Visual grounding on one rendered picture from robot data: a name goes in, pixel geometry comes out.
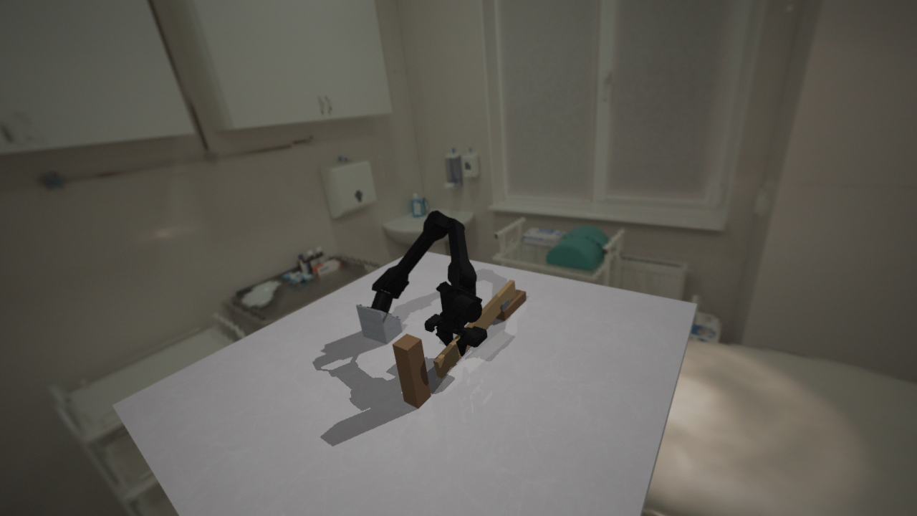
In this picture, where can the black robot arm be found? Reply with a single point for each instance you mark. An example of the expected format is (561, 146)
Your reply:
(459, 297)

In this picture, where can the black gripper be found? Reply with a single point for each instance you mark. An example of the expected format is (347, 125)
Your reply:
(449, 323)

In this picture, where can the long brown wooden rail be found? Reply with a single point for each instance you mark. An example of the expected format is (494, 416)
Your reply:
(450, 355)

